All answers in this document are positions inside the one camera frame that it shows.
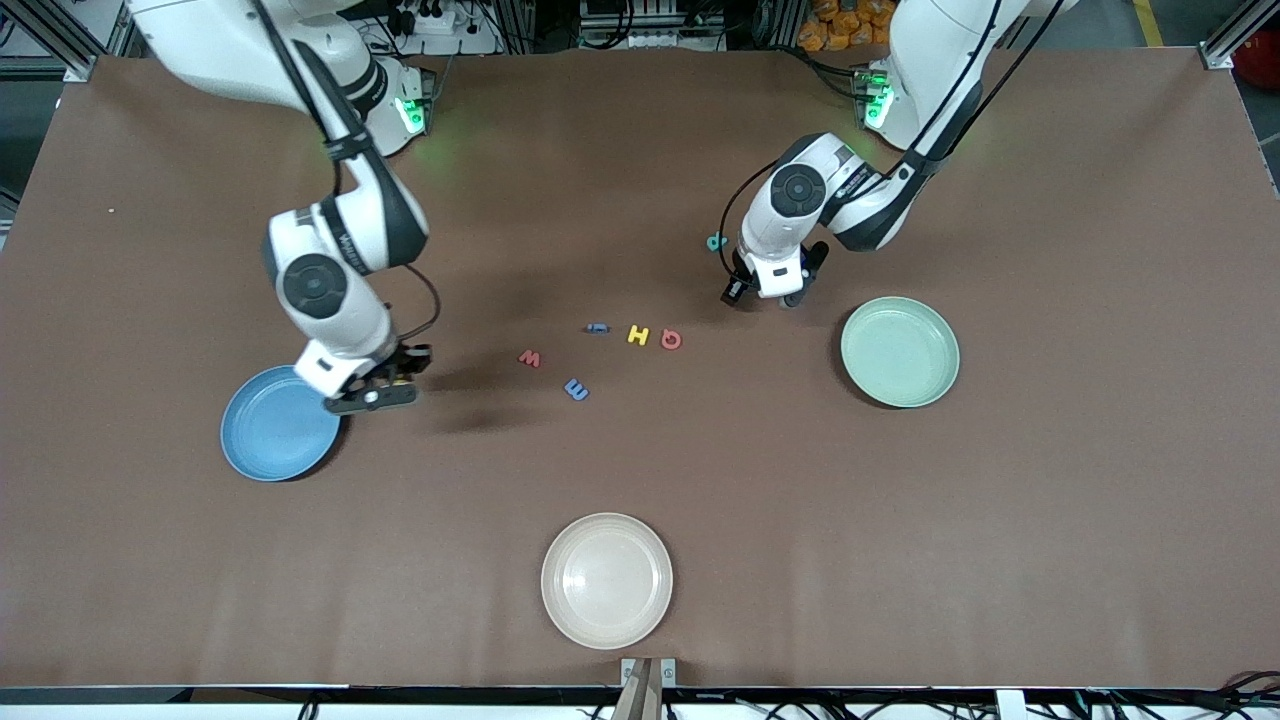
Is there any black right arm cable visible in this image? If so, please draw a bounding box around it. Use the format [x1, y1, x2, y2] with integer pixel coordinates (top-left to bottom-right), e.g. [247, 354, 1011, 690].
[250, 0, 442, 346]

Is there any beige plate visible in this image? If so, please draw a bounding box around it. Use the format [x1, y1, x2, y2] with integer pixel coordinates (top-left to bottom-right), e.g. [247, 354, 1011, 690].
[541, 512, 674, 651]

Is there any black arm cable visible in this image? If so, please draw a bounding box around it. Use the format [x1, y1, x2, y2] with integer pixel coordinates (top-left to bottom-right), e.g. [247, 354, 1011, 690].
[250, 0, 442, 346]
[720, 0, 1041, 276]

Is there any brown table cover sheet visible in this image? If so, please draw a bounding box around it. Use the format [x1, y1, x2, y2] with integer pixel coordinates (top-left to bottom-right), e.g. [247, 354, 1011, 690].
[0, 48, 1280, 693]

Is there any aluminium frame post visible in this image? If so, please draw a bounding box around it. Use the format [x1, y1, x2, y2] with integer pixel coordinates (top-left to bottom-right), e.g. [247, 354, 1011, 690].
[1198, 0, 1280, 71]
[0, 0, 141, 83]

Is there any white power strip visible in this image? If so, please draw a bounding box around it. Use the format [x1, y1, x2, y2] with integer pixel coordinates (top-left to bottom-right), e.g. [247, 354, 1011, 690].
[385, 0, 503, 57]

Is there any metal camera pole bracket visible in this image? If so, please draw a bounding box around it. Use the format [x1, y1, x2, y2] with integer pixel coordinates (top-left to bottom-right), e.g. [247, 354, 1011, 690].
[615, 657, 678, 720]

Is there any green plate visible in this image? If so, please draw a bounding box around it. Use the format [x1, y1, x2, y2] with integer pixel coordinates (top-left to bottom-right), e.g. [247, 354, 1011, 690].
[840, 296, 961, 409]

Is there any orange packets pile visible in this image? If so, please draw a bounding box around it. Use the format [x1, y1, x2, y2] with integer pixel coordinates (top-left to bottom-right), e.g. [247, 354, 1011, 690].
[798, 0, 921, 53]

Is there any red object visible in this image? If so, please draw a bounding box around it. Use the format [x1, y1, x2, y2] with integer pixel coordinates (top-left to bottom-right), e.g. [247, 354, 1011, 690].
[1233, 55, 1280, 96]

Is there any metal equipment rack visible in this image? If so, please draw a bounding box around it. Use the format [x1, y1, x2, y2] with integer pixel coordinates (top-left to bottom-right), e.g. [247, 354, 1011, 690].
[578, 0, 729, 53]

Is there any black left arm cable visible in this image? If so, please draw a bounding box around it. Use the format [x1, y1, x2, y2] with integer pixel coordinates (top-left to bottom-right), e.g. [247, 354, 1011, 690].
[720, 0, 1041, 276]

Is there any blue plate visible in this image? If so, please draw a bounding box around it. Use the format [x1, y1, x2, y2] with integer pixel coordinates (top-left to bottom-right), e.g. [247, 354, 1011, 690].
[221, 364, 343, 483]

